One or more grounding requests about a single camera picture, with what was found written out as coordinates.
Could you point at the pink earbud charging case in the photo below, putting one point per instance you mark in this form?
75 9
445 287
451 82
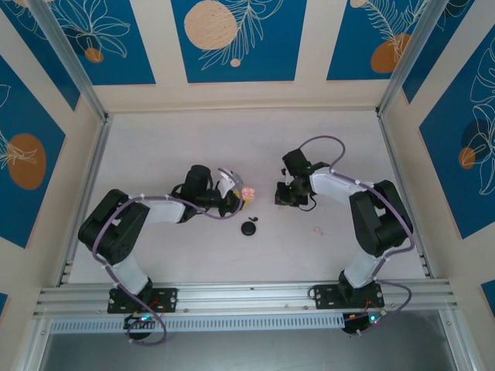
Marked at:
249 191

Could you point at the black earbud charging case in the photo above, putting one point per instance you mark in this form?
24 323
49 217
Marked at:
248 229

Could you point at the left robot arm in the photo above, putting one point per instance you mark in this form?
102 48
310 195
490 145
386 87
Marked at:
112 228

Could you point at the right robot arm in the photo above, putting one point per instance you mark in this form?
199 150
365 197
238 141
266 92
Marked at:
371 216

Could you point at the small circuit board with LED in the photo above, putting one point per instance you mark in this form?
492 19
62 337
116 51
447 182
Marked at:
363 320
141 320

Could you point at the grey sheet metal panel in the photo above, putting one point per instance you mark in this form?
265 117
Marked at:
247 353

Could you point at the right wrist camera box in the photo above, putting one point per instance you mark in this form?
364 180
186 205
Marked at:
287 177

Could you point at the wide aluminium mounting rail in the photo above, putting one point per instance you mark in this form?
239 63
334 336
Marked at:
247 297

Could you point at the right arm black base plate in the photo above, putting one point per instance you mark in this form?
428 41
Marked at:
323 297

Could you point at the aluminium table side rail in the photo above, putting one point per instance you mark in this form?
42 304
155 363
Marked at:
387 135
91 174

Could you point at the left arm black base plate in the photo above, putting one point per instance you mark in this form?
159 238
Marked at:
170 299

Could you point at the aluminium corner post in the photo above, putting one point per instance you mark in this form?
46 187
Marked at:
406 58
73 65

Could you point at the aluminium frame bar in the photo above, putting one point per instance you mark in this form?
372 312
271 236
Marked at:
458 344
33 348

